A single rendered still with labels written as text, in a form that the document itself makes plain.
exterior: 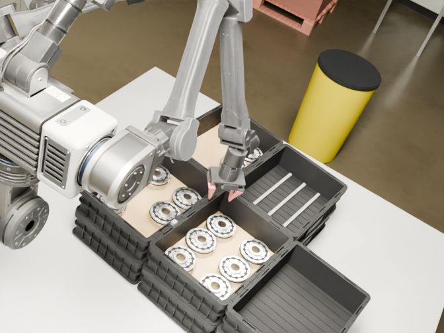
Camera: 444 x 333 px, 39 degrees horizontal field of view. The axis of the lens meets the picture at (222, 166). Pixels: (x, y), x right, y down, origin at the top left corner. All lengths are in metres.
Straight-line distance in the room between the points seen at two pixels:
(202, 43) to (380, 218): 1.46
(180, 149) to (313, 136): 2.51
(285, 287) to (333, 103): 1.83
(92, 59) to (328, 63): 1.54
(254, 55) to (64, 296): 3.15
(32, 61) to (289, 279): 1.15
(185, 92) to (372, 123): 3.28
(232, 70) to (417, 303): 1.24
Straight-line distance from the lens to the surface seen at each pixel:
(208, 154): 2.38
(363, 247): 2.51
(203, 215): 2.06
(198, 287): 1.81
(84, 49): 4.31
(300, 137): 3.89
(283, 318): 1.96
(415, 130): 4.78
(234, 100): 1.64
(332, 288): 2.07
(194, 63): 1.42
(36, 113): 1.27
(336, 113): 3.72
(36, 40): 1.30
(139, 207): 2.09
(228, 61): 1.60
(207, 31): 1.44
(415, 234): 2.71
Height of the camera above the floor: 2.32
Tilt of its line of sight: 40 degrees down
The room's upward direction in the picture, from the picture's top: 21 degrees clockwise
